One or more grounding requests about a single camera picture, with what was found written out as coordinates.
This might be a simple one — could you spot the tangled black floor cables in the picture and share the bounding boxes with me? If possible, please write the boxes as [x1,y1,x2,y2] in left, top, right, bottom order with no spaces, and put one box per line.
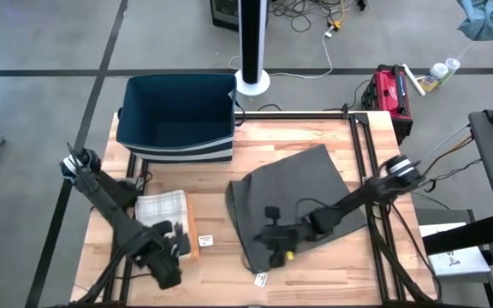
[267,0,359,33]

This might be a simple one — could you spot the black flat bar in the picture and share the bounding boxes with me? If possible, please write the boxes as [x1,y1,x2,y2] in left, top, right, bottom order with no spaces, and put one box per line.
[421,213,493,257]

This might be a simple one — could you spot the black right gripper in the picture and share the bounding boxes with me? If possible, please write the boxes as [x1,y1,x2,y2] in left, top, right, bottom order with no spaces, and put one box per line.
[254,205,302,269]

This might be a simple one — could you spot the yellow label wipes canister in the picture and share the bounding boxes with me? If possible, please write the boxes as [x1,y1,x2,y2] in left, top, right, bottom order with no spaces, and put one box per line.
[419,62,449,93]

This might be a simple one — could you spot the white power cable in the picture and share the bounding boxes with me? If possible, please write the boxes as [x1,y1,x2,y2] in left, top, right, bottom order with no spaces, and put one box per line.
[228,26,336,80]

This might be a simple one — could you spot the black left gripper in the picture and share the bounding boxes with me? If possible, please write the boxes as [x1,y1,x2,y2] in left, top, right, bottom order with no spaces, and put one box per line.
[137,220,186,291]

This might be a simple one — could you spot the grey towel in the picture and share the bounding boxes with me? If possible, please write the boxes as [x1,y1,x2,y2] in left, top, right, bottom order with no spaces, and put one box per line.
[224,144,368,288]

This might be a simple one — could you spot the white paper sheet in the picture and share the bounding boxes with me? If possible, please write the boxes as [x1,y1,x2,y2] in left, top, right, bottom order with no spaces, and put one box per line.
[419,222,491,277]

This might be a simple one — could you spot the white towel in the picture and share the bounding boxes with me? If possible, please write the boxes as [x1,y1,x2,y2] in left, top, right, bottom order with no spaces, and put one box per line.
[134,189,192,260]

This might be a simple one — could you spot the black aluminium table frame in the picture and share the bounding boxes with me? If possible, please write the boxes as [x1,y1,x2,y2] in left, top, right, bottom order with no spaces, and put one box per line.
[56,110,444,308]

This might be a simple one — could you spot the white tube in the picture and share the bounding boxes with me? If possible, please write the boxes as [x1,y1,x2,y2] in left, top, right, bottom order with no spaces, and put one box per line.
[401,62,426,98]

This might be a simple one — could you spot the teal patterned cloth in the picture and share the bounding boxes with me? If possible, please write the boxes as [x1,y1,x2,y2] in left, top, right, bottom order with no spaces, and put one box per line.
[455,0,493,42]

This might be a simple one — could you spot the red tool bag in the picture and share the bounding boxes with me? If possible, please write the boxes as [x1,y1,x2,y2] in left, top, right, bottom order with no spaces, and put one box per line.
[360,63,414,140]

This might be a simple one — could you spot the bright orange cloth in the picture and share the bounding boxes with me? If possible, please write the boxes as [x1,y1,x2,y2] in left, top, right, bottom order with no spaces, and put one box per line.
[185,194,200,261]

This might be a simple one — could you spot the navy white striped fabric bin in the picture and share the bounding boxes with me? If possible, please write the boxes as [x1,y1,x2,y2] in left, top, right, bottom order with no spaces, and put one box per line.
[116,73,237,164]

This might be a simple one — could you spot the clear plastic bottle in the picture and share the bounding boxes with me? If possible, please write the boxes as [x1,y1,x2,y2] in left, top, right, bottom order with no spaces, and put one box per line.
[438,57,461,86]

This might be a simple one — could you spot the black box device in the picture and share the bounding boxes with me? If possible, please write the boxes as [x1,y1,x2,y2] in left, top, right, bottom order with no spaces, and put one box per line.
[210,0,241,33]

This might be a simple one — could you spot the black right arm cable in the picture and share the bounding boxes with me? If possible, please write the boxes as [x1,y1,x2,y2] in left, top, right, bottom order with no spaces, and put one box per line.
[292,197,331,220]

